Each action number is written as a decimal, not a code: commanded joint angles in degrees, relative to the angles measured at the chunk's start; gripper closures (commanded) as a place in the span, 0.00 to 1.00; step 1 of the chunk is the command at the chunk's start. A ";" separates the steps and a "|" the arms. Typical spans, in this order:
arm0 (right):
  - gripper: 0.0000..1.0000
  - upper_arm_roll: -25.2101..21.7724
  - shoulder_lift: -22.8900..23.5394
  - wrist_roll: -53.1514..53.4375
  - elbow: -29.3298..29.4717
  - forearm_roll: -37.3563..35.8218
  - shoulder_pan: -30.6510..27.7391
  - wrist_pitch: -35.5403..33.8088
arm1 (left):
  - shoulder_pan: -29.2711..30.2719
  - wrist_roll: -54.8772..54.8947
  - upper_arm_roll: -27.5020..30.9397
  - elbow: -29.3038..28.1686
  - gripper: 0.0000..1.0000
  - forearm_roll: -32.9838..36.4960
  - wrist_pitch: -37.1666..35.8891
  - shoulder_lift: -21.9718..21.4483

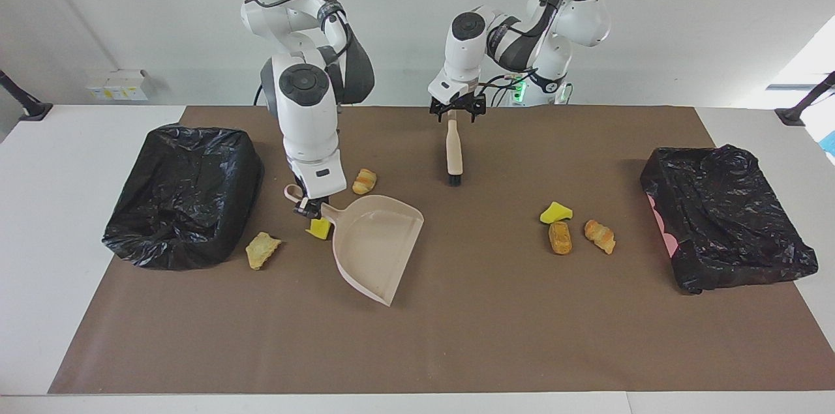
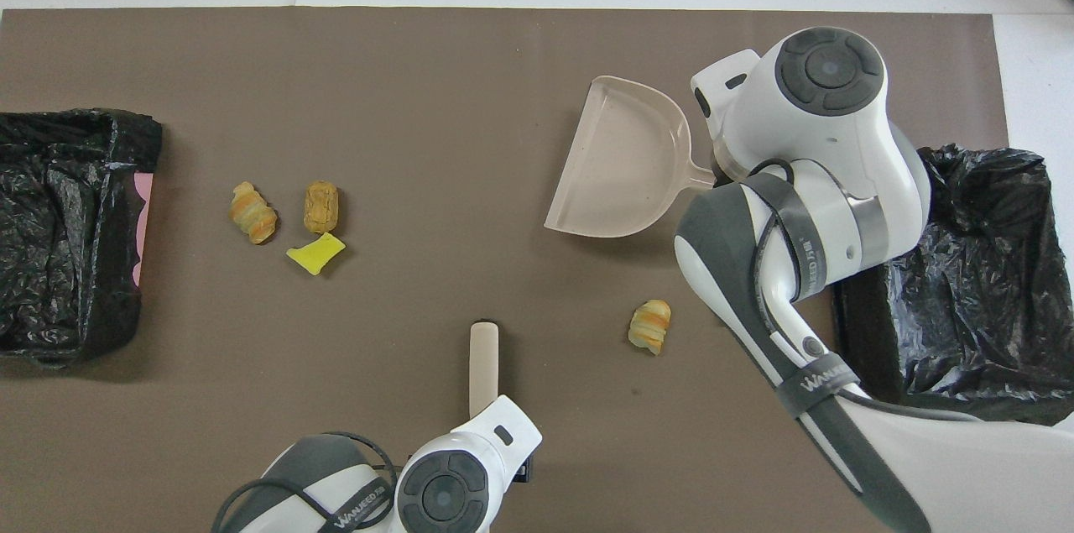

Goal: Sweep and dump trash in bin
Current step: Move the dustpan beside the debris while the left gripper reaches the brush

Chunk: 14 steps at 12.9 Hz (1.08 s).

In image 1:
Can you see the black camera stand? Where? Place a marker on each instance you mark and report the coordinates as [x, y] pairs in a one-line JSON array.
[[29, 109], [796, 113]]

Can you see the brown bread loaf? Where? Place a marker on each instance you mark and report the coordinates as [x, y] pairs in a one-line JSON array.
[[560, 238]]

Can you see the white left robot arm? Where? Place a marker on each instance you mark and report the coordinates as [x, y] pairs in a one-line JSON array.
[[466, 49]]

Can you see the yellow sponge wedge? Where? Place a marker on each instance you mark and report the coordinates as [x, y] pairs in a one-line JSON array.
[[555, 213]]

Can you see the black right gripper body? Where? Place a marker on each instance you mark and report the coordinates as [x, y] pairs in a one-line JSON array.
[[314, 199]]

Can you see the long flaky croissant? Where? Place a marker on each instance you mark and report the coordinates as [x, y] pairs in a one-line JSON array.
[[600, 236]]

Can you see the pale flaky pastry piece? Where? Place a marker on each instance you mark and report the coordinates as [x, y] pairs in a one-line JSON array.
[[262, 251]]

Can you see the yellow sponge piece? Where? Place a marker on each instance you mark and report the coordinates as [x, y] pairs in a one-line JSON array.
[[319, 229]]

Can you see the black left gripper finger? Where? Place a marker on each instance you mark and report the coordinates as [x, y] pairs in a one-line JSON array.
[[477, 109], [438, 111]]

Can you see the brown table mat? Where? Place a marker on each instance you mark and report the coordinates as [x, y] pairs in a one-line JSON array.
[[417, 349]]

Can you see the beige plastic dustpan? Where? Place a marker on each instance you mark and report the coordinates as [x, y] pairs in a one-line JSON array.
[[375, 244]]

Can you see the white wall socket box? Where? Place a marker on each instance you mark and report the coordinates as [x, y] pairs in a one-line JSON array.
[[117, 85]]

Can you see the black bag lined pink bin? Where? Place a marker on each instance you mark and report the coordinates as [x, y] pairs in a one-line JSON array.
[[724, 218]]

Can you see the small round croissant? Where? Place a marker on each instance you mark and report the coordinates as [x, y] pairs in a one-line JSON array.
[[364, 181]]

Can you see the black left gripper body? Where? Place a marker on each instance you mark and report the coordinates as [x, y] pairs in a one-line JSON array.
[[458, 101]]

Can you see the beige hand brush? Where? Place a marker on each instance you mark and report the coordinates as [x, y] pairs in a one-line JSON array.
[[454, 147]]

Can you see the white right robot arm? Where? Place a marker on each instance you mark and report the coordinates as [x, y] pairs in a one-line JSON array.
[[306, 120]]

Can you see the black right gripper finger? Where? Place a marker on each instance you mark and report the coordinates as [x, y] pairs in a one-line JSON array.
[[301, 208], [318, 210]]

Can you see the blue object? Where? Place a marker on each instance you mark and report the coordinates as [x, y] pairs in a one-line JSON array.
[[830, 142]]

